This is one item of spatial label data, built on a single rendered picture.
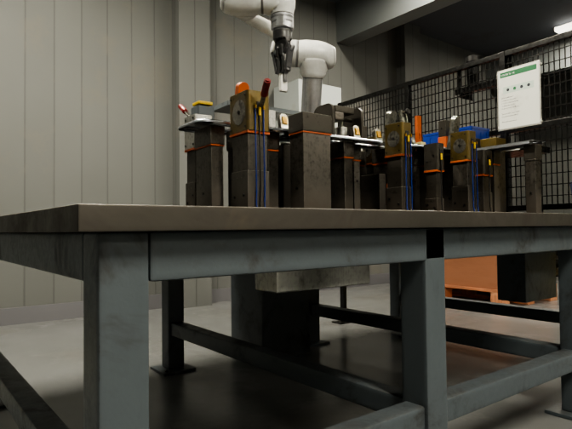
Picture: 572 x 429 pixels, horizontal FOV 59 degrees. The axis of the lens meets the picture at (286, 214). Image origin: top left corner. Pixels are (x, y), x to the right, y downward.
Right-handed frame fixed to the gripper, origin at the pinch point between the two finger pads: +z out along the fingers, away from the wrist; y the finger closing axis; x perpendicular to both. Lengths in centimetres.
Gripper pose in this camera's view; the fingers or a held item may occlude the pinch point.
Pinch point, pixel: (283, 82)
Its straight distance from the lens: 204.8
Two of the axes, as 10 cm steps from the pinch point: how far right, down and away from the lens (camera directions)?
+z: 0.1, 10.0, -0.1
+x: 8.0, 0.0, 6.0
